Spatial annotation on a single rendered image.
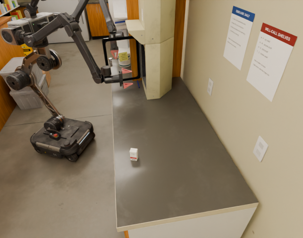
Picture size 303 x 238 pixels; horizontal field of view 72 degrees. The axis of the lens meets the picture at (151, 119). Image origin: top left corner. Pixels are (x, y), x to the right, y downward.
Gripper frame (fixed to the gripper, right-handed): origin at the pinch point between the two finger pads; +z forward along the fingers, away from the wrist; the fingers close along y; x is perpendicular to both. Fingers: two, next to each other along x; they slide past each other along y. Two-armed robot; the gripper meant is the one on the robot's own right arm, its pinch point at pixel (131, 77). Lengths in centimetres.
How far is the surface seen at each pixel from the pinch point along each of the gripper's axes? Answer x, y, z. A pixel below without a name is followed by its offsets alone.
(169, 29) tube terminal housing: 13.3, 29.9, 32.0
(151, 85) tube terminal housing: 7.6, -11.4, 16.5
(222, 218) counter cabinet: -94, -42, 35
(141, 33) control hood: 4.4, 29.8, 9.5
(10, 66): 185, -40, -167
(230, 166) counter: -72, -31, 49
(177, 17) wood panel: 41, 34, 45
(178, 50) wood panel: 43, 5, 48
